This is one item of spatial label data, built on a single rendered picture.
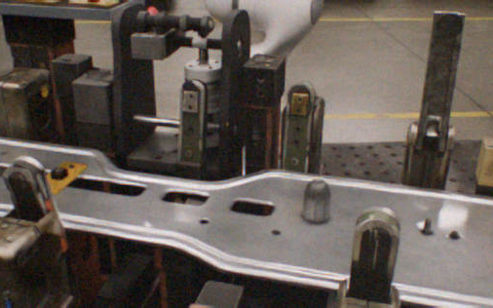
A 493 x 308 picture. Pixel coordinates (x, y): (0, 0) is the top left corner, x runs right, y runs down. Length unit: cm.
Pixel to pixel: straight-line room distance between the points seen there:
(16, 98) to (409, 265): 62
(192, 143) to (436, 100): 34
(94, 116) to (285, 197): 35
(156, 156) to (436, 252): 46
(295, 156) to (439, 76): 22
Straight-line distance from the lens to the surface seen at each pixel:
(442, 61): 76
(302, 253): 62
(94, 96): 90
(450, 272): 63
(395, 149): 161
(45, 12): 104
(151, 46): 83
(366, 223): 47
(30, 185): 60
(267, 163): 87
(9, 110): 95
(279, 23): 107
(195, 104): 80
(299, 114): 78
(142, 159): 90
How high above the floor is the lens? 136
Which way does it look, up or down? 26 degrees down
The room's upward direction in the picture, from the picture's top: straight up
